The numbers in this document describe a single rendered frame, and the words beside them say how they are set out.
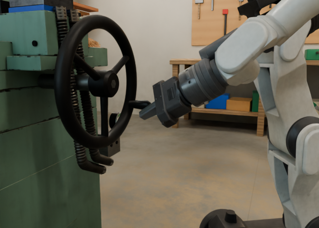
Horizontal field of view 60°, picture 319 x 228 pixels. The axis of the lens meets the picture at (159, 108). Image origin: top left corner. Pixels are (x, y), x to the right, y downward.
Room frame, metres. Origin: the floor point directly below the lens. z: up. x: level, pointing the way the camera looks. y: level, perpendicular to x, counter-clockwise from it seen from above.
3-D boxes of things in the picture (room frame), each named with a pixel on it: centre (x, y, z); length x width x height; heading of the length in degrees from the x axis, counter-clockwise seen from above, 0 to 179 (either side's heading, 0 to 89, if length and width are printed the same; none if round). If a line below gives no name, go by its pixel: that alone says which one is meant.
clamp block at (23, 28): (0.66, 0.26, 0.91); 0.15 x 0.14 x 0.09; 158
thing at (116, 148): (0.93, 0.21, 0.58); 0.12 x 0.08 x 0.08; 68
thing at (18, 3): (0.67, 0.26, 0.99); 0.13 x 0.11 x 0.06; 158
